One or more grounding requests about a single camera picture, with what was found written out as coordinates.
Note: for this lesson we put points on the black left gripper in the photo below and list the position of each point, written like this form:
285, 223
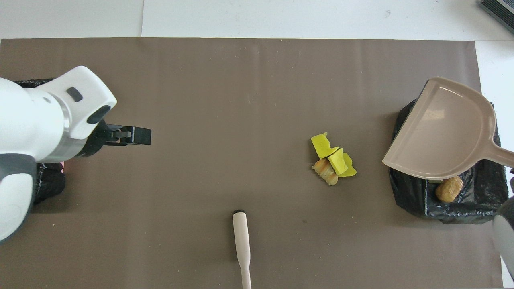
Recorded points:
100, 138

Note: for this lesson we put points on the notched yellow sponge piece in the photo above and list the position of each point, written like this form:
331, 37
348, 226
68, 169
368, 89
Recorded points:
323, 145

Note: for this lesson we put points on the orange striped trash lump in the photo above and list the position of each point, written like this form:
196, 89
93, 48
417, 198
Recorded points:
324, 170

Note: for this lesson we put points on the beige plastic dustpan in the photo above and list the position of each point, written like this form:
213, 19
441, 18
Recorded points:
441, 128

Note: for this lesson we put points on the brown peanut shaped trash lump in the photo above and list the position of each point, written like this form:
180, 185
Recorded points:
449, 189

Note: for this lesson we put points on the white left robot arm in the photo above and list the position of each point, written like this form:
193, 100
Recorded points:
24, 120

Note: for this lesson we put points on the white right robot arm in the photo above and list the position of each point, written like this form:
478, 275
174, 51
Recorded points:
506, 237

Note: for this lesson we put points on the pink plastic bin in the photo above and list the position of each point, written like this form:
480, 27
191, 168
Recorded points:
63, 166

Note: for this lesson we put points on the black bag over pink bin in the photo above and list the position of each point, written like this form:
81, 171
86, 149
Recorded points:
50, 184

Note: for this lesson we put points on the black bag lined bin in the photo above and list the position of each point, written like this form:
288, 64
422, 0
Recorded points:
409, 192

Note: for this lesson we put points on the brown paper table mat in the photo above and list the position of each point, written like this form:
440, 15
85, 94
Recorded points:
200, 80

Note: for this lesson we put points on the dark ribbed device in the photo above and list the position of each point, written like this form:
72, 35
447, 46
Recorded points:
500, 10

